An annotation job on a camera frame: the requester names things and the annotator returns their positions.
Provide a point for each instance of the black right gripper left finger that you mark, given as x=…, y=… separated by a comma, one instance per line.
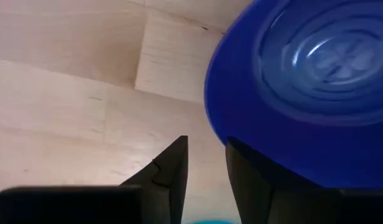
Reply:
x=169, y=180

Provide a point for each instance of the blue plastic bowl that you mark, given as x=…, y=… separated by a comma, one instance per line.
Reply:
x=303, y=93

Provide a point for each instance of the teal plastic bowl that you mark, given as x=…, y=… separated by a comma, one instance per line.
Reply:
x=211, y=222

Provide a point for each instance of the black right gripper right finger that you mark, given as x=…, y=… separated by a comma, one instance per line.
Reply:
x=256, y=193

